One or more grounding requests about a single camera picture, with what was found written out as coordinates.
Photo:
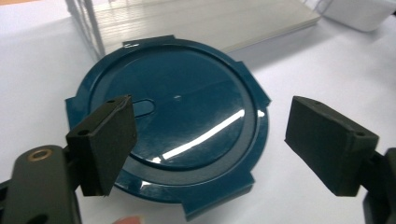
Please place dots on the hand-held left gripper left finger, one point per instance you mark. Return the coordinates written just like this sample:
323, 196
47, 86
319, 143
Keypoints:
102, 146

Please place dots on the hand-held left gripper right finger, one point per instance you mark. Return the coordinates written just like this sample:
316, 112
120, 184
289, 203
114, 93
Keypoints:
327, 146

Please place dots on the white rectangular container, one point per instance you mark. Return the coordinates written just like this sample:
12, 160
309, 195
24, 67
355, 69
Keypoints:
358, 12

